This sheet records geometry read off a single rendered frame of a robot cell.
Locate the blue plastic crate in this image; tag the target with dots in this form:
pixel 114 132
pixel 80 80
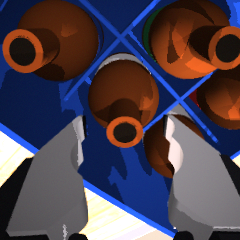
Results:
pixel 34 110

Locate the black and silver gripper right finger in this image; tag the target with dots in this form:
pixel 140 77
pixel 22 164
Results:
pixel 205 192

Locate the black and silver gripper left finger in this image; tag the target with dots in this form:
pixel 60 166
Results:
pixel 45 198

